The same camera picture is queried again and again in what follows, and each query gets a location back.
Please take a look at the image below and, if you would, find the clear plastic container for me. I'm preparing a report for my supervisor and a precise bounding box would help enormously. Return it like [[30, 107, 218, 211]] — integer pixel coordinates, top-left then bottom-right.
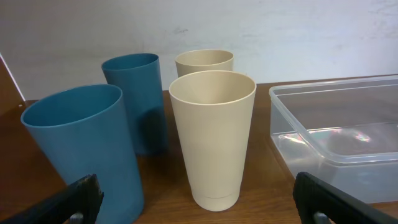
[[269, 75, 397, 203]]

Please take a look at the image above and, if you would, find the blue cup front left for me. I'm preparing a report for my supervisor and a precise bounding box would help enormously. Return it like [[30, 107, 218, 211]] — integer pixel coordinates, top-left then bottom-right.
[[21, 84, 144, 223]]

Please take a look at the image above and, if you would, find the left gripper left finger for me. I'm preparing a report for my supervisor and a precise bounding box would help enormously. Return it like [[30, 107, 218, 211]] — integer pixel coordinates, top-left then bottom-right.
[[1, 174, 104, 224]]

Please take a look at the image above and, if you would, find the blue cup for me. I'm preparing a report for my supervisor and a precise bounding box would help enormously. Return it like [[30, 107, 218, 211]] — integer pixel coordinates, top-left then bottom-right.
[[21, 84, 144, 223], [101, 53, 168, 155]]

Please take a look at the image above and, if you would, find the cream cup front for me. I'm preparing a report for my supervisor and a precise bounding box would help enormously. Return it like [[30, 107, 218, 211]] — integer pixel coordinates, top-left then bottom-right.
[[169, 70, 256, 212]]

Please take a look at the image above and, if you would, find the cream cup back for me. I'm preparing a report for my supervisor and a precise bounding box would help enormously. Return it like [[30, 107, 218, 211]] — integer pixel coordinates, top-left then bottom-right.
[[175, 49, 234, 77]]

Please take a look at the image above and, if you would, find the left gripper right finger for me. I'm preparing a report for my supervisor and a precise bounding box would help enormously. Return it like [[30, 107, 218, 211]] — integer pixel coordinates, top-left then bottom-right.
[[293, 172, 397, 224]]

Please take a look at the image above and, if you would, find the blue cup back left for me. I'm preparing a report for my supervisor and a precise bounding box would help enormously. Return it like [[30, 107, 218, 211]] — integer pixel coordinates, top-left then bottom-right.
[[101, 53, 168, 155]]

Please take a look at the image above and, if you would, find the cream cup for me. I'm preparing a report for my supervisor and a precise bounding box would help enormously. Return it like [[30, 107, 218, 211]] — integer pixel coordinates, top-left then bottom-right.
[[169, 70, 256, 212], [175, 49, 234, 77]]

